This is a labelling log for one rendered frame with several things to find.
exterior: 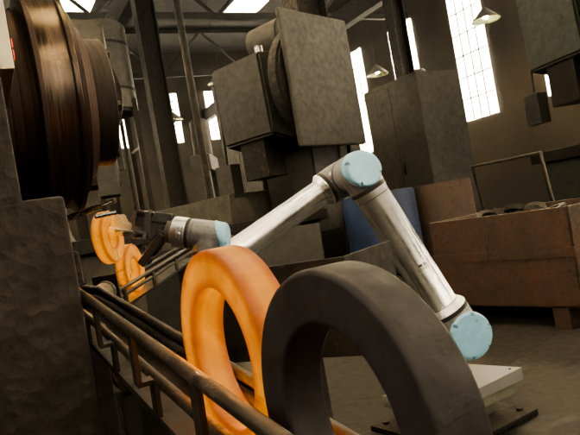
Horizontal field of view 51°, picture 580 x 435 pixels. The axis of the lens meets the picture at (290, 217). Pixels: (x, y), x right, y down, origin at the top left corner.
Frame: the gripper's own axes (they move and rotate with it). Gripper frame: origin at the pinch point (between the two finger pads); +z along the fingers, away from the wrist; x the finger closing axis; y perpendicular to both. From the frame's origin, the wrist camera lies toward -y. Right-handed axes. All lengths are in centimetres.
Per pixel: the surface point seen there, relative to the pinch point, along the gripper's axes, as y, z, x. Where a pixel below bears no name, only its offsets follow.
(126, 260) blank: -8.8, -4.6, -5.4
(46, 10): 47, -10, 61
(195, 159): 54, 217, -818
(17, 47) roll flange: 39, -8, 66
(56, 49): 39, -16, 65
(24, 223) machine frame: 9, -29, 94
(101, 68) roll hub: 38, -19, 53
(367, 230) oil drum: -6, -77, -293
